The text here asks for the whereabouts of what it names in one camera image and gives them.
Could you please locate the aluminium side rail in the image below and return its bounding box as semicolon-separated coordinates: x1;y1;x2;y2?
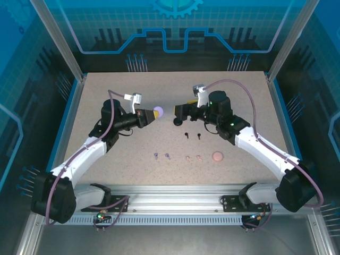
52;75;88;172
267;74;303;186

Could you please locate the blue table edge strip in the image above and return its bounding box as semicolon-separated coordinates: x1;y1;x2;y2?
270;78;316;194
45;78;87;173

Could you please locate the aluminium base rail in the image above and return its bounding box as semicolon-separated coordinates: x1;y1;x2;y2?
73;184;318;213

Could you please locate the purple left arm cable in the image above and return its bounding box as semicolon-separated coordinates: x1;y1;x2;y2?
45;89;131;232

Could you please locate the grey metal tray panel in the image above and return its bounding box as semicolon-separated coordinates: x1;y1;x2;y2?
33;225;319;255

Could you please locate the aluminium frame post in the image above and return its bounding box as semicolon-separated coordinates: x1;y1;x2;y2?
267;0;319;82
29;0;87;82

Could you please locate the slotted grey cable duct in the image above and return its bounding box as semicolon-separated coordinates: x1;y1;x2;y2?
41;214;244;226

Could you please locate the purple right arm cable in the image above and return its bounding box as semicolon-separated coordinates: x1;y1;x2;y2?
203;79;325;232

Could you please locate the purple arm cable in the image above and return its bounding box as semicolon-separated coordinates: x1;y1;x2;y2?
45;89;131;232
203;79;325;232

